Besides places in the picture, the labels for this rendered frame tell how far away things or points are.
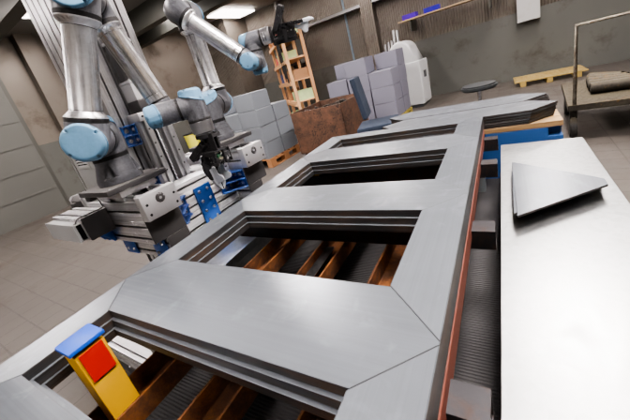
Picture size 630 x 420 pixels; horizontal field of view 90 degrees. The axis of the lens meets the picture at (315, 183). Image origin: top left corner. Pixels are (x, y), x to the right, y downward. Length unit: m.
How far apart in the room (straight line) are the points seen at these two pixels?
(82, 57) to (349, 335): 1.02
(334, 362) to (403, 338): 0.10
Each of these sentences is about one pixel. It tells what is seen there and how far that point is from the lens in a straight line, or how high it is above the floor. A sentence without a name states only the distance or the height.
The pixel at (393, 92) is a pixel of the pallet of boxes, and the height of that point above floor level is 0.58.
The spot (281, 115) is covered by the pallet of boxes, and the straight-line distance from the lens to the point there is 5.42.
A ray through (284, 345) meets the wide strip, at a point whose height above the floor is 0.87.
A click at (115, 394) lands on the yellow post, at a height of 0.76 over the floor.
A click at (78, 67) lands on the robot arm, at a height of 1.40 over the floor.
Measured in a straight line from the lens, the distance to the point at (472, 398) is 0.54.
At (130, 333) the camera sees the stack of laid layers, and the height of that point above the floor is 0.83.
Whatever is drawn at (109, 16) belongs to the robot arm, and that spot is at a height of 1.55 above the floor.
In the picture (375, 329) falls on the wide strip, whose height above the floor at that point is 0.87.
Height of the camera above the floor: 1.22
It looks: 19 degrees down
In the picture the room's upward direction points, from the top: 16 degrees counter-clockwise
